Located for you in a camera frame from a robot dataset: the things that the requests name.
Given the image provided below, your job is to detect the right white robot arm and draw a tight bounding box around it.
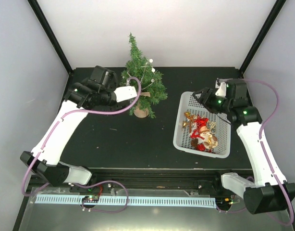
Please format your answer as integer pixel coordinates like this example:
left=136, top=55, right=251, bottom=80
left=192, top=79, right=295, bottom=215

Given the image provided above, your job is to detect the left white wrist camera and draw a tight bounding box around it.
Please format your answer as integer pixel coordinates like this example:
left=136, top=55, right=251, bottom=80
left=113, top=86, right=137, bottom=103

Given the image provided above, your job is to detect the black frame post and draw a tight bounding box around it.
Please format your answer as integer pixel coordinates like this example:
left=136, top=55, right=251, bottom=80
left=239, top=0, right=286, bottom=76
left=27, top=0, right=73, bottom=74

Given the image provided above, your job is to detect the left circuit board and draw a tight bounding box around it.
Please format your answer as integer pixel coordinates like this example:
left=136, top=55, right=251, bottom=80
left=82, top=195, right=99, bottom=203

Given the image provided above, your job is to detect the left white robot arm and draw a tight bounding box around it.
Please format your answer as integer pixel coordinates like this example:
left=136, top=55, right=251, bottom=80
left=20, top=65, right=122, bottom=192

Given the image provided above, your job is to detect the small green christmas tree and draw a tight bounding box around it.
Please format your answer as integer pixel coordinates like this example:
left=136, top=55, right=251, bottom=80
left=120, top=34, right=168, bottom=118

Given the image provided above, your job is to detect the brown paper bow ornament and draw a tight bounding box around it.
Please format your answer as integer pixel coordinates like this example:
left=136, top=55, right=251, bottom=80
left=140, top=92, right=151, bottom=97

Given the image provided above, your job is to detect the pile of christmas ornaments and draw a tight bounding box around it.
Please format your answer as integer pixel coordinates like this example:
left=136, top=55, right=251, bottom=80
left=182, top=111, right=218, bottom=153

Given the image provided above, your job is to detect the white plastic basket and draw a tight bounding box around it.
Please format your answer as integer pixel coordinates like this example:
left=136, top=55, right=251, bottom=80
left=173, top=91, right=231, bottom=158

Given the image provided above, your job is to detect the right black frame post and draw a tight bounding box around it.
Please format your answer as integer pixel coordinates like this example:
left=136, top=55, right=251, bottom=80
left=239, top=0, right=286, bottom=76

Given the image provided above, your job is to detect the black aluminium rail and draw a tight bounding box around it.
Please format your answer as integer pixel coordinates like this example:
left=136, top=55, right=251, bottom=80
left=33, top=168, right=246, bottom=193

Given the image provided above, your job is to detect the left black frame post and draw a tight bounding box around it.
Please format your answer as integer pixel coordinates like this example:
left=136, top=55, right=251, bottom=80
left=27, top=0, right=73, bottom=74

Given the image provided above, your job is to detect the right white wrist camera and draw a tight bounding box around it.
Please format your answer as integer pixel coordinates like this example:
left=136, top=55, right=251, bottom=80
left=215, top=78, right=229, bottom=98

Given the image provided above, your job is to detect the circuit board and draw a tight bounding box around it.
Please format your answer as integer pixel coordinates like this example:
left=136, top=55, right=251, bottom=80
left=82, top=195, right=99, bottom=203
left=216, top=197, right=234, bottom=205

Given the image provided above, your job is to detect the string of white lights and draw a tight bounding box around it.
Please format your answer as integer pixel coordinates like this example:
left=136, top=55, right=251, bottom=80
left=122, top=58, right=157, bottom=91

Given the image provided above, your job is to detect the white slotted cable duct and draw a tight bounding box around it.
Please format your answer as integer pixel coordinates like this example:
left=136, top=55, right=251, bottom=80
left=35, top=194, right=216, bottom=208

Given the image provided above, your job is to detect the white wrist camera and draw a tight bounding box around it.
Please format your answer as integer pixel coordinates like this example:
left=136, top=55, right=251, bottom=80
left=113, top=86, right=137, bottom=103
left=215, top=78, right=229, bottom=98

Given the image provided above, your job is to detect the right circuit board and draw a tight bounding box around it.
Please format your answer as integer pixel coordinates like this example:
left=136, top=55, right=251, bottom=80
left=216, top=197, right=234, bottom=205

